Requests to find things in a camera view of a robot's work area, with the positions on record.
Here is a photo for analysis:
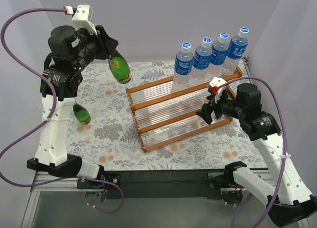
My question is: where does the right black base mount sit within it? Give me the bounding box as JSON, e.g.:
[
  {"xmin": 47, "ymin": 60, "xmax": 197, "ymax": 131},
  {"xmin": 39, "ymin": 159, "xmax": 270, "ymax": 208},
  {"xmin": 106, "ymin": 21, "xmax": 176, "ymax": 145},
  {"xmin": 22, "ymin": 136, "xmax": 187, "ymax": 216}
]
[{"xmin": 203, "ymin": 172, "xmax": 242, "ymax": 189}]

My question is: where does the green glass bottle edge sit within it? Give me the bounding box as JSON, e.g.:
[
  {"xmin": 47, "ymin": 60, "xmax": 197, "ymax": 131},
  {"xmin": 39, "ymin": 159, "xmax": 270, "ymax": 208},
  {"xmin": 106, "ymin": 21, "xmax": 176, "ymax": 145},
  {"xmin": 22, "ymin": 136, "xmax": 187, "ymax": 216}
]
[{"xmin": 72, "ymin": 101, "xmax": 91, "ymax": 124}]

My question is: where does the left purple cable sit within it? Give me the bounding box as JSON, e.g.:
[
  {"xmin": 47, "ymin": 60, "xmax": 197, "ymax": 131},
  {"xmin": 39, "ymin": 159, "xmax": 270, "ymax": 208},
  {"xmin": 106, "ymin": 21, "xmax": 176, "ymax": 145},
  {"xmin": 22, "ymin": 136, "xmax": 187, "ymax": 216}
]
[{"xmin": 0, "ymin": 6, "xmax": 75, "ymax": 188}]

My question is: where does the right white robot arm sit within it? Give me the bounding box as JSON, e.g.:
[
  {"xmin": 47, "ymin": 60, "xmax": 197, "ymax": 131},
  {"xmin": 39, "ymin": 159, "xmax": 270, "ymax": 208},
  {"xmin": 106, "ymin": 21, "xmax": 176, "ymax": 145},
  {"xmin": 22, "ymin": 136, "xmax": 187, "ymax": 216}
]
[{"xmin": 196, "ymin": 78, "xmax": 317, "ymax": 228}]

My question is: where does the orange three-tier glass shelf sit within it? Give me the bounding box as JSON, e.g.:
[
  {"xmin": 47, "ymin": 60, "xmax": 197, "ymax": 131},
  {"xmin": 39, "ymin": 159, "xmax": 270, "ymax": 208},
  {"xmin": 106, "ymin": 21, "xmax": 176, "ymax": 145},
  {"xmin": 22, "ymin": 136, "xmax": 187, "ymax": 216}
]
[{"xmin": 126, "ymin": 76, "xmax": 233, "ymax": 152}]

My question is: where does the purple cable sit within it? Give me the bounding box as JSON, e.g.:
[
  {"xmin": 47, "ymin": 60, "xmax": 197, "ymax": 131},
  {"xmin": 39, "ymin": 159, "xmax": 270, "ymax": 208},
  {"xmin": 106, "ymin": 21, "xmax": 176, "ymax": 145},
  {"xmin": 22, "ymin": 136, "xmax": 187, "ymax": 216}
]
[
  {"xmin": 0, "ymin": 6, "xmax": 75, "ymax": 188},
  {"xmin": 210, "ymin": 76, "xmax": 288, "ymax": 228}
]

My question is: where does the green glass bottle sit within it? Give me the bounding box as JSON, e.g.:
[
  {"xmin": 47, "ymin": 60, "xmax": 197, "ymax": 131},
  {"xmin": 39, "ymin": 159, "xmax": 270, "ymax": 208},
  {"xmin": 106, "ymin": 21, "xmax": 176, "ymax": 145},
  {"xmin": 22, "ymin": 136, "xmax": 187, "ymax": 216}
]
[{"xmin": 108, "ymin": 50, "xmax": 132, "ymax": 84}]

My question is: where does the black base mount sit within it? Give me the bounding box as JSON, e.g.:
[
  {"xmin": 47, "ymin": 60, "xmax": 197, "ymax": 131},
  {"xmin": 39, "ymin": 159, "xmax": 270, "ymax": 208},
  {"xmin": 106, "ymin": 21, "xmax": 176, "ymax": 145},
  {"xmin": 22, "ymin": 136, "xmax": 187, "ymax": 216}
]
[
  {"xmin": 203, "ymin": 172, "xmax": 242, "ymax": 189},
  {"xmin": 76, "ymin": 172, "xmax": 122, "ymax": 190}
]

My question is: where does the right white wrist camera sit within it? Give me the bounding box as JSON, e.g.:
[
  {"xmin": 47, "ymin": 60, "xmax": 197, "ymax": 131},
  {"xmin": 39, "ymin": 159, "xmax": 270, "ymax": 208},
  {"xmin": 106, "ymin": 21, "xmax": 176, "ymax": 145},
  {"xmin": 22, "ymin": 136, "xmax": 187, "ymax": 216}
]
[{"xmin": 207, "ymin": 77, "xmax": 227, "ymax": 103}]

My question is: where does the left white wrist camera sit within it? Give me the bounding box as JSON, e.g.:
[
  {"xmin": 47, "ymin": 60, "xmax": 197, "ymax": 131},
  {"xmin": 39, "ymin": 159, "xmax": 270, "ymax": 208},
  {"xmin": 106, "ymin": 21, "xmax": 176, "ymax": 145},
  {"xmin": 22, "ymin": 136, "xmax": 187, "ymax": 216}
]
[{"xmin": 72, "ymin": 4, "xmax": 97, "ymax": 35}]

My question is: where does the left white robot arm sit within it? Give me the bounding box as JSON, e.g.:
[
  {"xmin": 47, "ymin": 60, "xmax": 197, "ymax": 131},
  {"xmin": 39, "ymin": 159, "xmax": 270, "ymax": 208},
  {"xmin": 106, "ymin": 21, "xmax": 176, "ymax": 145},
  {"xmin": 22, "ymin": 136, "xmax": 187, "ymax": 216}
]
[{"xmin": 27, "ymin": 25, "xmax": 118, "ymax": 188}]

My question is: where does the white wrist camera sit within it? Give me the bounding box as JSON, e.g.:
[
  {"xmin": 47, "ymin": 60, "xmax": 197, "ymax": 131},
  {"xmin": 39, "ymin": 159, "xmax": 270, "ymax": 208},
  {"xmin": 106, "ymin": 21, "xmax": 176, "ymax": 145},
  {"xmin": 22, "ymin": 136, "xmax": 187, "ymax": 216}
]
[
  {"xmin": 207, "ymin": 77, "xmax": 227, "ymax": 103},
  {"xmin": 72, "ymin": 4, "xmax": 97, "ymax": 35}
]

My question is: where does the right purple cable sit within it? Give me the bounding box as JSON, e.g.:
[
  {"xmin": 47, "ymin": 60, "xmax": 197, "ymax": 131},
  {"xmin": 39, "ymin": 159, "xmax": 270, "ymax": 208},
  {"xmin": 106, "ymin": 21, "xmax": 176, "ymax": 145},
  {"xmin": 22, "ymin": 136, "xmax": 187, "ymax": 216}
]
[{"xmin": 210, "ymin": 76, "xmax": 288, "ymax": 228}]

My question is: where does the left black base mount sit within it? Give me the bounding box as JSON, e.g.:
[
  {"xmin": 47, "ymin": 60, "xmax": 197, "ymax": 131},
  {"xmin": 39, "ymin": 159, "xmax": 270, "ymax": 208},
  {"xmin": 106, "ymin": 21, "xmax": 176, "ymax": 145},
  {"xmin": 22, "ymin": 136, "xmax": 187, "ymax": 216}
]
[{"xmin": 76, "ymin": 172, "xmax": 122, "ymax": 190}]

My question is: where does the aluminium front frame rail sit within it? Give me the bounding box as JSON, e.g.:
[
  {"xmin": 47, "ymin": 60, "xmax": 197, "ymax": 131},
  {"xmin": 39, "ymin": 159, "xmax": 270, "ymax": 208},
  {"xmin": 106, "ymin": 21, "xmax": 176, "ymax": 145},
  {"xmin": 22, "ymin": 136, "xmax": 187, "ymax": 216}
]
[{"xmin": 21, "ymin": 170, "xmax": 307, "ymax": 228}]

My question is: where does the floral patterned table mat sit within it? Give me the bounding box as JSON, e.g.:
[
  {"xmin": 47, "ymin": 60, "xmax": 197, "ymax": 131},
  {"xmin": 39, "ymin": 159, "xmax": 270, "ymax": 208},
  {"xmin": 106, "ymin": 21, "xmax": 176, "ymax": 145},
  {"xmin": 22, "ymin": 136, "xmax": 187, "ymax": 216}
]
[{"xmin": 66, "ymin": 58, "xmax": 269, "ymax": 171}]

